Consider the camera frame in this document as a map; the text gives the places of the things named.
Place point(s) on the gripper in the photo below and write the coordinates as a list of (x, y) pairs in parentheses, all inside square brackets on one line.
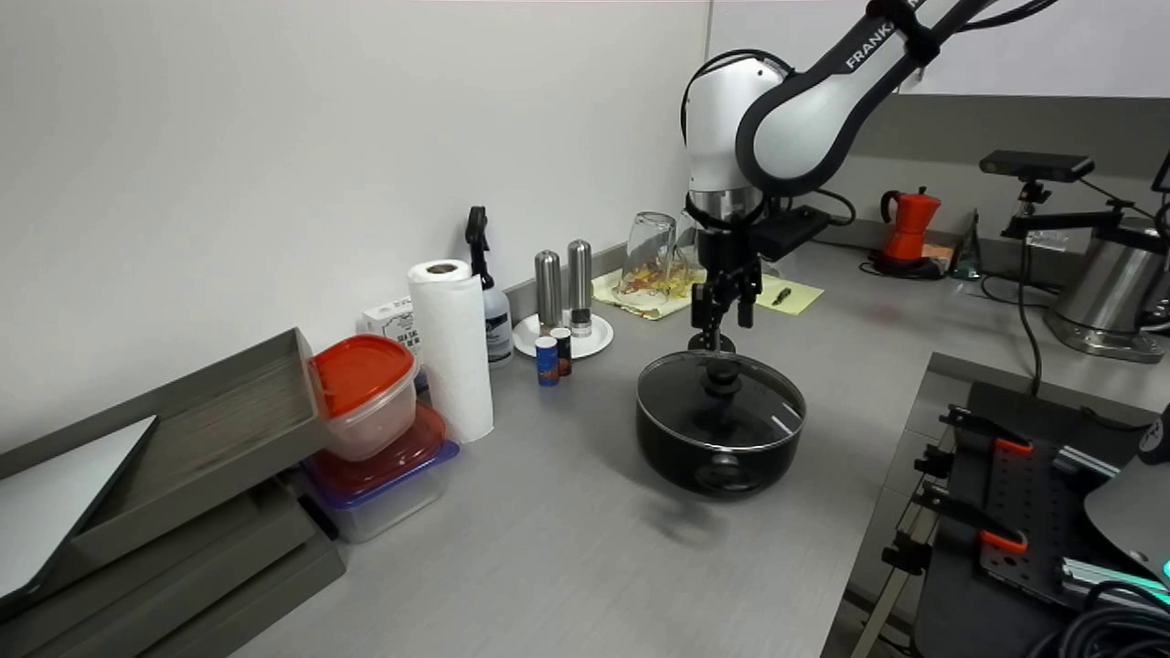
[(728, 251)]

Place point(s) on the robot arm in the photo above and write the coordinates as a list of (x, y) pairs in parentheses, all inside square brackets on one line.
[(804, 119)]

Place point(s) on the glass pot lid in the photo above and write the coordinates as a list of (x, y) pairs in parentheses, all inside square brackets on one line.
[(731, 402)]

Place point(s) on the black cooking pot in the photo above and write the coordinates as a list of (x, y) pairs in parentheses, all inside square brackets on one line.
[(722, 461)]

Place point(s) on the red moka pot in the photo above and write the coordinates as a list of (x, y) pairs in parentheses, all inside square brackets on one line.
[(909, 228)]

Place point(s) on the black pen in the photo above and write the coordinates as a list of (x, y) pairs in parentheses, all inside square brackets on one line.
[(782, 296)]

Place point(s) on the small upturned drinking glass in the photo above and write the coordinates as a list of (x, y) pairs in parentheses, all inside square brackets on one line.
[(687, 245)]

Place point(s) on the yellow notepad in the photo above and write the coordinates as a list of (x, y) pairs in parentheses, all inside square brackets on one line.
[(804, 294)]

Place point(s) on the large upturned drinking glass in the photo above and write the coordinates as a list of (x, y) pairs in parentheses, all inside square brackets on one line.
[(647, 260)]

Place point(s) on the yellow patterned cloth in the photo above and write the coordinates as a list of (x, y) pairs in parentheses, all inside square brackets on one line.
[(608, 291)]

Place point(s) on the white plate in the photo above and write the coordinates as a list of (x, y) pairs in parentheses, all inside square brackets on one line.
[(594, 345)]

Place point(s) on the tall steel grinder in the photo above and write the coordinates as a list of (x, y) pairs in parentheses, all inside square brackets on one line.
[(579, 283)]

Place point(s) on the small dark red spice bottle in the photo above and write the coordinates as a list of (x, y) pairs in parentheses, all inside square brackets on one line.
[(564, 355)]

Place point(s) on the short steel grinder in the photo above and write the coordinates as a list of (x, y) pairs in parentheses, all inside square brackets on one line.
[(548, 288)]

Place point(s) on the small blue spice bottle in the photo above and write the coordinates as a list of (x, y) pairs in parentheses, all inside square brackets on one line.
[(547, 364)]

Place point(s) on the black round trivet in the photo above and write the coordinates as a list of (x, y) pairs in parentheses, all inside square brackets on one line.
[(914, 269)]

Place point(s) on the spray bottle with black nozzle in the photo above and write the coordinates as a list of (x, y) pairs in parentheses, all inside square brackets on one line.
[(497, 329)]

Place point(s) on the clear glass flask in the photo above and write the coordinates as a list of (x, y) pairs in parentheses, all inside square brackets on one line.
[(967, 260)]

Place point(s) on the paper towel roll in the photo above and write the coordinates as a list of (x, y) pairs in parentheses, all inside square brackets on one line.
[(452, 356)]

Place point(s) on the black and orange clamp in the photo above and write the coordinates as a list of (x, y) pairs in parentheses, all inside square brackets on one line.
[(973, 439), (960, 528)]

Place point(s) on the white cardboard box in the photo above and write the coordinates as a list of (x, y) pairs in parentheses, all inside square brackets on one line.
[(391, 322)]

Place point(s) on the flat red-lidded plastic container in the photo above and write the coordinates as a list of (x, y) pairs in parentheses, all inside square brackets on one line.
[(402, 457)]

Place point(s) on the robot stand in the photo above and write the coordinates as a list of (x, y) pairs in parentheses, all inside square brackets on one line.
[(951, 594)]

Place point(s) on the tall red-lidded plastic container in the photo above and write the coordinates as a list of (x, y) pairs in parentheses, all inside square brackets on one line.
[(366, 393)]

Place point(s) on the steel kettle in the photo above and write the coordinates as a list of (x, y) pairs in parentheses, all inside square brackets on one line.
[(1106, 292)]

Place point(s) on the blue-lidded plastic container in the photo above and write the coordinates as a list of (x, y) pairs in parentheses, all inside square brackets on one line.
[(393, 512)]

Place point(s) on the grey metal tray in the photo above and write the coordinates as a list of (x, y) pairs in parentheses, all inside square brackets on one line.
[(228, 439)]

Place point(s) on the stack of grey trays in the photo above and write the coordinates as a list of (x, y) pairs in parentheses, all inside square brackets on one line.
[(183, 594)]

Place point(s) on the grey flat panel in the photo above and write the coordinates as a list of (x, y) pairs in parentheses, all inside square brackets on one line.
[(64, 498)]

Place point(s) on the camera on mount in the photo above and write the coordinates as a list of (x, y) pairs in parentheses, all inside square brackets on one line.
[(1037, 166)]

